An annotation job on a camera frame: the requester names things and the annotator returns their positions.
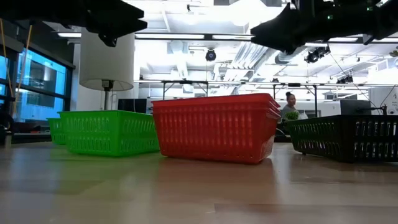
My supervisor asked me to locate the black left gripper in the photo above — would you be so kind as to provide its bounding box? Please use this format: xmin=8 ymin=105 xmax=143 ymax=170
xmin=55 ymin=0 xmax=149 ymax=48

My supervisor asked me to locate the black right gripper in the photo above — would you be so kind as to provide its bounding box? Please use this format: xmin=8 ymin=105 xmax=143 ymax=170
xmin=250 ymin=0 xmax=332 ymax=56

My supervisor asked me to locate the red-orange plastic slotted basket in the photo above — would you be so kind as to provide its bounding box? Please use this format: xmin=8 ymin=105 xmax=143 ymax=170
xmin=151 ymin=93 xmax=282 ymax=110
xmin=152 ymin=104 xmax=282 ymax=165

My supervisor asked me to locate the black plastic slotted basket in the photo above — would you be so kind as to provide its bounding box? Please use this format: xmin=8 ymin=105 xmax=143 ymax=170
xmin=286 ymin=114 xmax=398 ymax=164

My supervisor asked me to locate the green plastic slotted basket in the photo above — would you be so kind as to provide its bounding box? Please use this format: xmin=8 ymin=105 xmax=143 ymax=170
xmin=46 ymin=117 xmax=67 ymax=146
xmin=57 ymin=110 xmax=161 ymax=157

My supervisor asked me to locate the black ceiling spotlight cluster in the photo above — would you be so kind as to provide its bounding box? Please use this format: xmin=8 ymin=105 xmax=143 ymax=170
xmin=304 ymin=45 xmax=331 ymax=65
xmin=336 ymin=74 xmax=354 ymax=85

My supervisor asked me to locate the white-shaded wooden-base table lamp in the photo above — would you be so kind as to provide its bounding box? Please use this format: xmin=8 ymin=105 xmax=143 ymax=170
xmin=79 ymin=29 xmax=135 ymax=111

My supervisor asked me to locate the person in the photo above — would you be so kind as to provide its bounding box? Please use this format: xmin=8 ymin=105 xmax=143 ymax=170
xmin=279 ymin=91 xmax=308 ymax=125

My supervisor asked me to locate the small green leafy plant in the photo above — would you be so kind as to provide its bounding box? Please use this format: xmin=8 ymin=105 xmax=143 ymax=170
xmin=284 ymin=110 xmax=300 ymax=123

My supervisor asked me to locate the black computer monitor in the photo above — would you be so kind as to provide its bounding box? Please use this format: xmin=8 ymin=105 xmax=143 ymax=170
xmin=117 ymin=98 xmax=147 ymax=114
xmin=340 ymin=99 xmax=373 ymax=116

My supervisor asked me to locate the white printed cabinet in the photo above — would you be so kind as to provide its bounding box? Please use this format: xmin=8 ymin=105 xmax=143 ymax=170
xmin=368 ymin=86 xmax=398 ymax=116

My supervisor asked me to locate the yellow extension cable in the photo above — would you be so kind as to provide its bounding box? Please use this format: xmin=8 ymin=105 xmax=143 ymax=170
xmin=0 ymin=18 xmax=34 ymax=114

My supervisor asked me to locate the black aluminium table frame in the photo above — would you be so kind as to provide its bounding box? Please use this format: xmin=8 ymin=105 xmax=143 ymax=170
xmin=0 ymin=132 xmax=52 ymax=146

